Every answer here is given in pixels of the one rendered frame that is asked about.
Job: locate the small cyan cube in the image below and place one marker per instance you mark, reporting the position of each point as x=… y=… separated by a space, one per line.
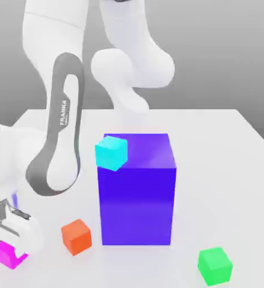
x=110 y=153

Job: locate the small orange cube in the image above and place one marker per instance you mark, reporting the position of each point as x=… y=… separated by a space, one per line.
x=76 y=237

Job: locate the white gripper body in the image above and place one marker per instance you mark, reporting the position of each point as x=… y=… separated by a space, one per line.
x=26 y=234

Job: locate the large blue box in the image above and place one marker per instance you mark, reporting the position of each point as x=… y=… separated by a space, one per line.
x=136 y=202

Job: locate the small green cube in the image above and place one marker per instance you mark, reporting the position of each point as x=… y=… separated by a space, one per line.
x=214 y=266

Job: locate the small magenta cube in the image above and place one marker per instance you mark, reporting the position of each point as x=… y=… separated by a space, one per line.
x=4 y=255

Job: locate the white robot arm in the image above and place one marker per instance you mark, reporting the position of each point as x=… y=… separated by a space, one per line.
x=62 y=67

